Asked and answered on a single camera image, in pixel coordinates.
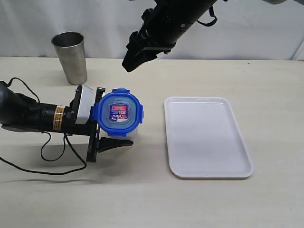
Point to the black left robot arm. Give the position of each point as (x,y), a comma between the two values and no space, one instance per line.
(20,113)

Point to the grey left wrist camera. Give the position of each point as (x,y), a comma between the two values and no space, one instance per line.
(85,104)

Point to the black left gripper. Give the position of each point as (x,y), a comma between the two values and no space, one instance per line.
(90,128)

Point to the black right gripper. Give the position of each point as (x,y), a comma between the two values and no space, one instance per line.
(158,33)

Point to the stainless steel tumbler cup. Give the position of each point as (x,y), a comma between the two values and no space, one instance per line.
(69,47)

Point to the white rectangular plastic tray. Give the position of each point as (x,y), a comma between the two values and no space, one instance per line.
(204,140)

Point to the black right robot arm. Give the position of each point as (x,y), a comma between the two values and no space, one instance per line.
(188,12)

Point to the clear tall plastic container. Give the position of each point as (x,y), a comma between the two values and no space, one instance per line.
(121,134)

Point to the blue plastic container lid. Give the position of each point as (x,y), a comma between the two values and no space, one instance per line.
(118,109)

